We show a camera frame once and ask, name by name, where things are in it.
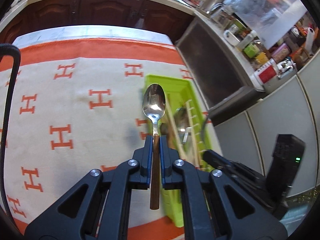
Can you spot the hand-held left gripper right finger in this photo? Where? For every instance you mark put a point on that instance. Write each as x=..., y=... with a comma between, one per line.
x=163, y=160

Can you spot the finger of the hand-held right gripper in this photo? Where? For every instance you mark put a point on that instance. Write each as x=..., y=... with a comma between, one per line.
x=217, y=158

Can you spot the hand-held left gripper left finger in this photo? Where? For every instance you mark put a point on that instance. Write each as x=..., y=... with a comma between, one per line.
x=149, y=155

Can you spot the large metal spoon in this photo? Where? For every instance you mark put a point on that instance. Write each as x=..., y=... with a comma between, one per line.
x=153, y=102

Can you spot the green plastic utensil tray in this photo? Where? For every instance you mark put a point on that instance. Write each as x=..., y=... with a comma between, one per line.
x=175, y=85

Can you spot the grey cabinet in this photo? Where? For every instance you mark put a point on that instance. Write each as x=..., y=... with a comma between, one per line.
x=262, y=120

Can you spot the metal soup ladle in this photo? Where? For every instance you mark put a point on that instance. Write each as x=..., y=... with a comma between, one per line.
x=181, y=117

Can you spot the red-labelled container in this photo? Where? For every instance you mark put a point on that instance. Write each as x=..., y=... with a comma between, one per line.
x=266, y=73

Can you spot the steel-front appliance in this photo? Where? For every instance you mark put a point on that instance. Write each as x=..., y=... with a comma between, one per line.
x=212, y=67

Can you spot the orange and white printed blanket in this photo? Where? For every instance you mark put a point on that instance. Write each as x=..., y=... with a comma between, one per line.
x=75, y=80

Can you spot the green-labelled bottle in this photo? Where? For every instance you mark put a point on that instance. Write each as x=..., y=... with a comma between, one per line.
x=251, y=50

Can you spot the white bowl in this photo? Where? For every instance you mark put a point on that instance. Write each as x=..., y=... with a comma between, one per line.
x=231, y=37

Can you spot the white plastic bottle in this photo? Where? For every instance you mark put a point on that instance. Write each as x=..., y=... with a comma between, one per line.
x=246, y=40

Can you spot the pale grid mat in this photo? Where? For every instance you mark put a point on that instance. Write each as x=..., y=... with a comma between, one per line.
x=75, y=32

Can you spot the glass pitcher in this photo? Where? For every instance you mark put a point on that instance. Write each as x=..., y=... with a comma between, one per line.
x=220, y=15

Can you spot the brown wooden cabinets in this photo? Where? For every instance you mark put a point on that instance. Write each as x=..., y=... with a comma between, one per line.
x=100, y=7

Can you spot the clear plastic wall sheet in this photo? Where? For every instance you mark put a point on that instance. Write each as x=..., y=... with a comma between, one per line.
x=262, y=12

